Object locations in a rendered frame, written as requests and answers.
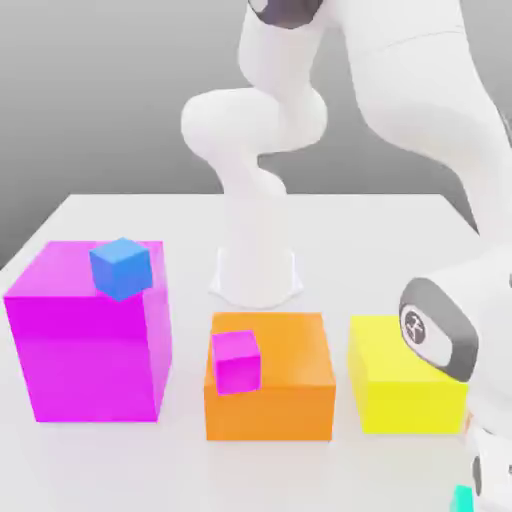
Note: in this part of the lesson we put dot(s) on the large yellow box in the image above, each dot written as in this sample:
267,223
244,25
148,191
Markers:
400,404

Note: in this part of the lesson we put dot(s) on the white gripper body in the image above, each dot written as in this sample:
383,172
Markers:
494,476

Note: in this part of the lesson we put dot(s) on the large magenta box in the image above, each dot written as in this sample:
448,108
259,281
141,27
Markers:
84,360

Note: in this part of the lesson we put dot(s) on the small blue cube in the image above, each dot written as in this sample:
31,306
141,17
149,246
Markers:
120,270

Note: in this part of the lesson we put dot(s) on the small magenta cube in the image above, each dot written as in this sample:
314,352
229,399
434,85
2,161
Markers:
236,366

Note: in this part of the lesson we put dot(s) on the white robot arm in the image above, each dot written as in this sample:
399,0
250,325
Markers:
256,132

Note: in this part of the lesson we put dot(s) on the small teal cube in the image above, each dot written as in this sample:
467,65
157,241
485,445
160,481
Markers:
462,500

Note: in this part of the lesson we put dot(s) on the large orange box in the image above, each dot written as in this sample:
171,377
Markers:
280,408

